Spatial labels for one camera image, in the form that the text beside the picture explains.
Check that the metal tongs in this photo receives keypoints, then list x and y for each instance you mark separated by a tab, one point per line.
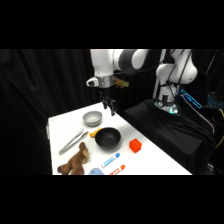
71	142

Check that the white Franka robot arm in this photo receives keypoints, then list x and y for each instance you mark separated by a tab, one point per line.
103	63

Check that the red and white marker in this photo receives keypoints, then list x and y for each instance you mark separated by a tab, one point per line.
117	170

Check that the grey metal bowl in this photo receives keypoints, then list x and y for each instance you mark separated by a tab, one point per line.
92	118

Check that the black cloth-covered stand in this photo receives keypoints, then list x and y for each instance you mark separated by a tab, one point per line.
173	136

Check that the red cube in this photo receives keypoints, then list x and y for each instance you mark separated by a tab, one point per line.
135	145

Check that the brown plush toy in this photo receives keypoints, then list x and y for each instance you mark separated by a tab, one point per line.
77	160

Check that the blue-lit black device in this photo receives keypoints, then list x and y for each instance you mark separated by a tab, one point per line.
191	98

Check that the black curtain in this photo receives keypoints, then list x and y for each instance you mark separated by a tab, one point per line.
40	100

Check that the black bowl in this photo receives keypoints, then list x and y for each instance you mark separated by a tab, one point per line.
107	138

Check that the green base light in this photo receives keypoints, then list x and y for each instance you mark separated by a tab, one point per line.
172	111

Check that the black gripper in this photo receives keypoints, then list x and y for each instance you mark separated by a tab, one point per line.
107	101

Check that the light blue object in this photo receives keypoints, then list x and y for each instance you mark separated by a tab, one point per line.
96	171

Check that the blue-lit keyboard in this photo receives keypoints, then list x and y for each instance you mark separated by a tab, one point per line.
216	100

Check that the blue and white marker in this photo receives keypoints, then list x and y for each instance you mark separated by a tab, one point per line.
110	160

